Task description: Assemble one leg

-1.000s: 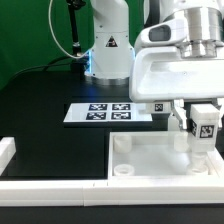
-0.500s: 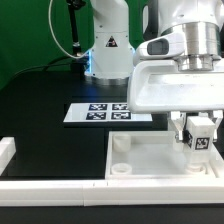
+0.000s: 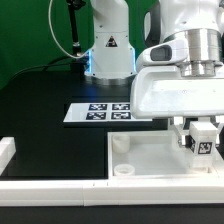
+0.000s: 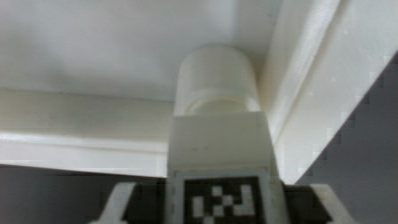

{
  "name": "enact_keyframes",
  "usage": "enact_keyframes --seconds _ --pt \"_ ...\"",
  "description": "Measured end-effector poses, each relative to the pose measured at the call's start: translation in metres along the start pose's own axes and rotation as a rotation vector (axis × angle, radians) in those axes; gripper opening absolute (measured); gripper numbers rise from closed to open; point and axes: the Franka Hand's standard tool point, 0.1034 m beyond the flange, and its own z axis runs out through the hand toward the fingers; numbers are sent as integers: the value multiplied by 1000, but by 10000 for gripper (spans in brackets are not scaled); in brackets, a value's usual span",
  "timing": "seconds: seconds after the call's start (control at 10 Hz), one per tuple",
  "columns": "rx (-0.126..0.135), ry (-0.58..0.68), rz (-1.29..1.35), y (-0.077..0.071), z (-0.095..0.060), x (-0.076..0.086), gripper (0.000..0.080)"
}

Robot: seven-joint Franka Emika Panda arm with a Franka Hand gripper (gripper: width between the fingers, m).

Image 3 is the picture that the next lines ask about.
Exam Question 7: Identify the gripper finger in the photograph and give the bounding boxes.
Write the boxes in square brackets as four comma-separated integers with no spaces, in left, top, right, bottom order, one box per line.
[173,117,186,147]
[216,116,224,146]

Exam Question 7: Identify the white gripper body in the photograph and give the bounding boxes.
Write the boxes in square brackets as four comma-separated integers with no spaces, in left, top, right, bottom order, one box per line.
[130,38,224,119]

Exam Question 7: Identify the white square tabletop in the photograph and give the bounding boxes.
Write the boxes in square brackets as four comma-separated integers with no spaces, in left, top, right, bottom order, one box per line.
[108,131,224,179]

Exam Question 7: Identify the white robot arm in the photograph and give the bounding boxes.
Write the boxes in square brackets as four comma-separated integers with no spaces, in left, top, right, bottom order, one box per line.
[85,0,224,146]

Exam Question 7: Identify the white obstacle fence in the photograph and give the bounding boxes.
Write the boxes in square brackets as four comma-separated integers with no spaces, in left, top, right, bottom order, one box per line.
[0,133,224,208]

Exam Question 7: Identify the white marker sheet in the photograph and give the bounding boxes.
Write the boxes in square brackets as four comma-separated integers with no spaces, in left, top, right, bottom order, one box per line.
[63,102,151,123]

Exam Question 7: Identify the black camera stand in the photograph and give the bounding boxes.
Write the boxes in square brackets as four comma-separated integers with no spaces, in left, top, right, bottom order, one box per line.
[66,0,86,72]

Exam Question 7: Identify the black cable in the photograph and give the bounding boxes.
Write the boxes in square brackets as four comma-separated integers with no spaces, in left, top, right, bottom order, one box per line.
[0,55,84,92]

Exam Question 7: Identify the white cable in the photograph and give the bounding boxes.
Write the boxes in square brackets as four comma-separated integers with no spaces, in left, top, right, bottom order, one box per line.
[48,0,90,60]

